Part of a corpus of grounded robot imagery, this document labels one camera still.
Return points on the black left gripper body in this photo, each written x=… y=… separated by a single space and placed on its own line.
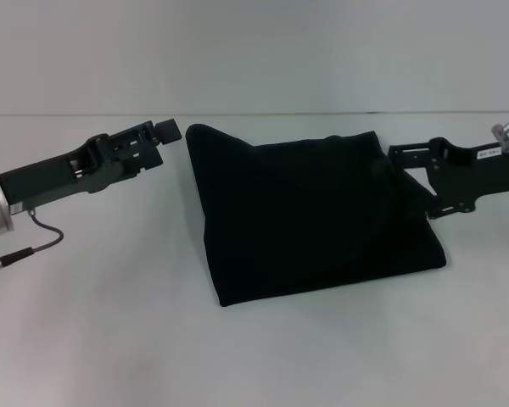
x=59 y=174

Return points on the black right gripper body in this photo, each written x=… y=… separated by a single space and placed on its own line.
x=475 y=174

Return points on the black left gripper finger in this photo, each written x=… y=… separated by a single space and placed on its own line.
x=142 y=162
x=152 y=133

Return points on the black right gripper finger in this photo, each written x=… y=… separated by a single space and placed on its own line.
x=409 y=156
x=449 y=211

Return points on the black shirt with FREE print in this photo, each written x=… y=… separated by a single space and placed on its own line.
x=305 y=212

